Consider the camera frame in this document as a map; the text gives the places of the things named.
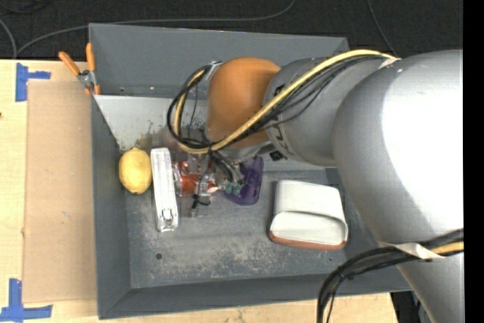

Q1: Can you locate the shiny red-orange can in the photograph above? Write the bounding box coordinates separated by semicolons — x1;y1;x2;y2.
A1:
172;161;219;198

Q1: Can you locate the clear purple cup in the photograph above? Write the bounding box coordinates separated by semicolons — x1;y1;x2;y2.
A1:
222;156;265;207

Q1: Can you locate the white flat box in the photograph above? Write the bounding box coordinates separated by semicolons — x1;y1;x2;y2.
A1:
150;147;179;233

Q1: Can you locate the yellow lemon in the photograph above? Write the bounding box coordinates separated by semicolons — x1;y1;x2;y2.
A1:
118;147;154;196

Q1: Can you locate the grey metal bin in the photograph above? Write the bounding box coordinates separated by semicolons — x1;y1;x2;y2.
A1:
88;23;414;319

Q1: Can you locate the white case with brown edge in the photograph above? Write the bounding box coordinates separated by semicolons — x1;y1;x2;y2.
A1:
268;179;349;252

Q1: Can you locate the brown cardboard board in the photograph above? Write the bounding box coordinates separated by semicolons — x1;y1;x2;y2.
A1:
21;80;98;304

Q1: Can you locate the black cylinder on white bracket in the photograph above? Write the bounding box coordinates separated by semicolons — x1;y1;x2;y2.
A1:
191;192;211;210

